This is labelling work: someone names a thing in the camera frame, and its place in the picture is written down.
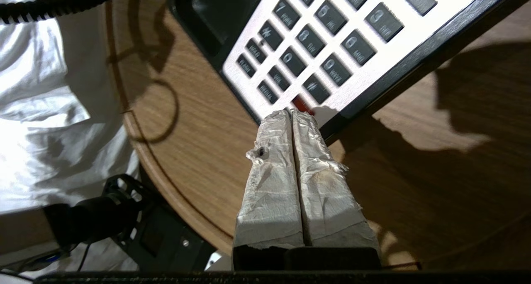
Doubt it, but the beige mattress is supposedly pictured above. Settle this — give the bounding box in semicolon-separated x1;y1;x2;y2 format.
0;207;56;257

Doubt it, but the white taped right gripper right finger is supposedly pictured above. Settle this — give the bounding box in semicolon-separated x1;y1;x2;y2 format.
291;109;382;272

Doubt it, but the round wooden side table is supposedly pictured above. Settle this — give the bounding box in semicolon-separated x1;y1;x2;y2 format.
104;0;531;272

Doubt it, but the black and white desk telephone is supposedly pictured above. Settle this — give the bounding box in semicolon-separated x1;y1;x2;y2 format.
166;0;525;141

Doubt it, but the black coiled phone cord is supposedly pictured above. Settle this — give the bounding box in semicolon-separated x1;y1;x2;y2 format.
0;0;127;25

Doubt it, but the white bed pillow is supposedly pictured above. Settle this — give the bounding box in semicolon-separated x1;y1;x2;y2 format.
0;0;139;214

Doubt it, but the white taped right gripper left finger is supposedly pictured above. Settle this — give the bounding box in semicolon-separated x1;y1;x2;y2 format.
232;109;306;272

